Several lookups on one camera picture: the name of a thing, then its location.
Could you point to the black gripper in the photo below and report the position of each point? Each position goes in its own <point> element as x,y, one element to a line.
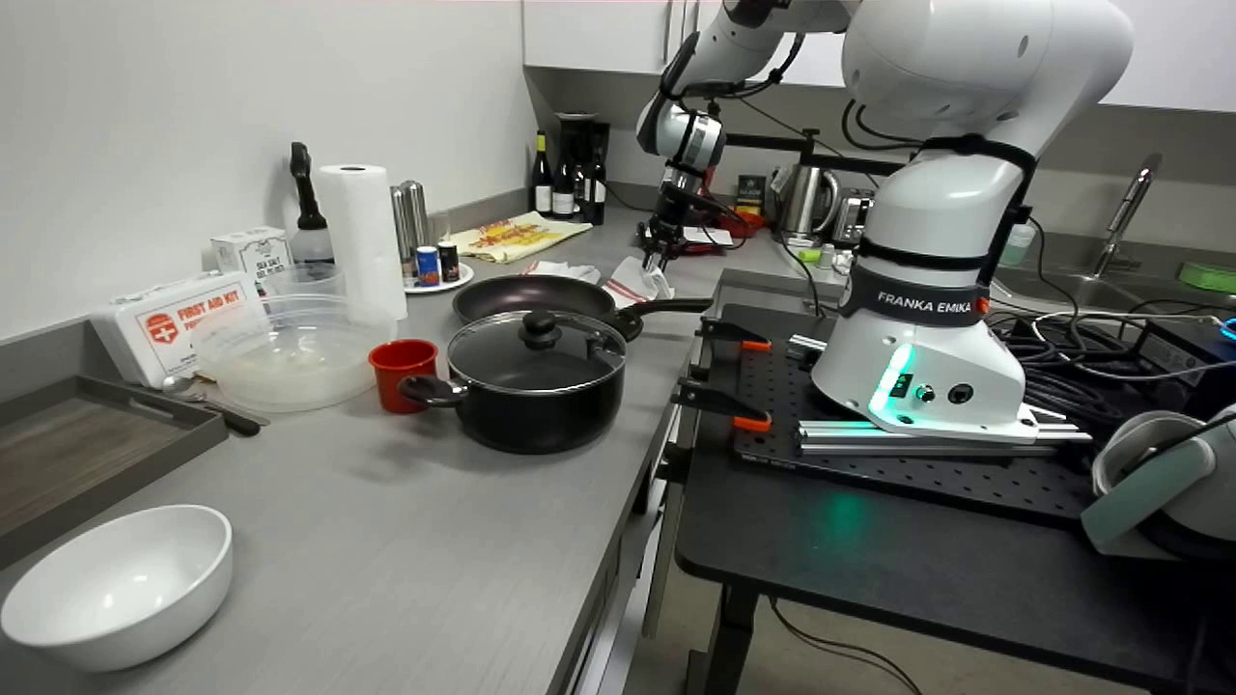
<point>680,198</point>

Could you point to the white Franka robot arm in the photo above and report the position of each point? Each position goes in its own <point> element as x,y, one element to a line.
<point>966,207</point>

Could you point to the black frying pan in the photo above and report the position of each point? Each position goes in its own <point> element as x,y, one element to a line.
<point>528,297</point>

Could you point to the yellow cloth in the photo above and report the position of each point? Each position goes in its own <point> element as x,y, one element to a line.
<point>517,238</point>

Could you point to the red plate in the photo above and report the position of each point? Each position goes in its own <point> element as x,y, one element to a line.
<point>715,238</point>

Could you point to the small red bowl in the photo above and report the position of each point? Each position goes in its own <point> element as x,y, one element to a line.
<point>743,222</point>

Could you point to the dark wine bottle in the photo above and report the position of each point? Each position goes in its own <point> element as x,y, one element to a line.
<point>567,194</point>
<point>543,177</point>
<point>594,194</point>

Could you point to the black orange clamp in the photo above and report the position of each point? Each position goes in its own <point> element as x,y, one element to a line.
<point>722,409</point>
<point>728,332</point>

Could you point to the red striped white towel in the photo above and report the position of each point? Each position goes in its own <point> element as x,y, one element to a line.
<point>567,272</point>

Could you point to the steel kettle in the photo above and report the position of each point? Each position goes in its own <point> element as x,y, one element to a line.
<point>804,203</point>

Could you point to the black coffee machine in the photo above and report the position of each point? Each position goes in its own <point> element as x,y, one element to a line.
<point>581,135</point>

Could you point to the small white block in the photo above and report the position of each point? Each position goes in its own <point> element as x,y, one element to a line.
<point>808,342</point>

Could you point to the glass pot lid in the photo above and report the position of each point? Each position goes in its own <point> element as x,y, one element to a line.
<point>536,355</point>

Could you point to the black cooking pot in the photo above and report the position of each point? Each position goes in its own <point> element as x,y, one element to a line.
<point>536,414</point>

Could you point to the dark spice jar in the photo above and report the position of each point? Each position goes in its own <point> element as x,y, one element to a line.
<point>451,261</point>

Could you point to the blue spice can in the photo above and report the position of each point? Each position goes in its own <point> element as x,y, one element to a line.
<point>427,262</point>

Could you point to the white round plate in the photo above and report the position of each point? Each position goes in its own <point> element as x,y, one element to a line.
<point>429,289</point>

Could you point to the steel spice grinder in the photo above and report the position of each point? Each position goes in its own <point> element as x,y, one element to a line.
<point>404,216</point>
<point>423,212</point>

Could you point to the red cup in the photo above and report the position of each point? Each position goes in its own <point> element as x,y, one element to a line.
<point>404,373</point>

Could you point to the white paper towel roll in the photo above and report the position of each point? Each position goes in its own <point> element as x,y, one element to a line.
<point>365,245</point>

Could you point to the black perforated breadboard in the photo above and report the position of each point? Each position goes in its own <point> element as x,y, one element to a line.
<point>928,477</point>

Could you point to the spray bottle with black head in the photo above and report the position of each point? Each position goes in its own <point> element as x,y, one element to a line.
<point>311,245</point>

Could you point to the black table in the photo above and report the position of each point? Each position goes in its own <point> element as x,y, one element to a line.
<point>874,566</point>

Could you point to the clear plastic bowl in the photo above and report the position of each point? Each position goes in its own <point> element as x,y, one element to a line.
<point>290,361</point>

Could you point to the small white carton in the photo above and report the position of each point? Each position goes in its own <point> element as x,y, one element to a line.
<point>253,252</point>

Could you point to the steel faucet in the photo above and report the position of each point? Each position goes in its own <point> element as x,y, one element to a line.
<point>1119,216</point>

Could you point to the black utensil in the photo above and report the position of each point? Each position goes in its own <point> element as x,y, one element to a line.
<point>226,414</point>

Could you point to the white first aid kit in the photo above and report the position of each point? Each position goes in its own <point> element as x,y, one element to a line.
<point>180,320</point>

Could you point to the green sponge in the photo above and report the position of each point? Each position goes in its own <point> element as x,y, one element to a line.
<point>1207,280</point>

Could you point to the grey curved device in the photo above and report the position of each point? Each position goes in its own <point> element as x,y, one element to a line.
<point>1159,489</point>

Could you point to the grey tray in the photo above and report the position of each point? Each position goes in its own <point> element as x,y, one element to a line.
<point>79,449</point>

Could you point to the white ceramic bowl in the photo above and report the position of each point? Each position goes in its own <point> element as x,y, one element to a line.
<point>120,581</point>

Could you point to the white wall cabinet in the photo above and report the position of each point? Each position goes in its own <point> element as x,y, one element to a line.
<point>581,30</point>

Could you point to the silver aluminium rail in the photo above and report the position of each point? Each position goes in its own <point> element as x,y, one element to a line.
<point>901,438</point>

